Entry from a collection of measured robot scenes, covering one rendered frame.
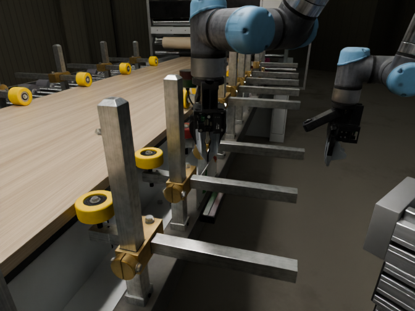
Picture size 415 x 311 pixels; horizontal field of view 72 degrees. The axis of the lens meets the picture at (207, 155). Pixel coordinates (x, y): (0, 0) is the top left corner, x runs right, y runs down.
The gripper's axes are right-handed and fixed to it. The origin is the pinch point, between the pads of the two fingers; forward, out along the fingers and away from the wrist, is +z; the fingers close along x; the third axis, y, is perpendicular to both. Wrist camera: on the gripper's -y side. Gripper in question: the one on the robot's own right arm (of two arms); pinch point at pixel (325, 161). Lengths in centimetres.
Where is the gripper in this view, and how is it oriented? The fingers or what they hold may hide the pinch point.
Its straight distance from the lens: 102.4
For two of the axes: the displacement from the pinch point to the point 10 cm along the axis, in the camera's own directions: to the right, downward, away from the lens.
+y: 9.6, 1.1, -2.4
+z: 0.0, 9.1, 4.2
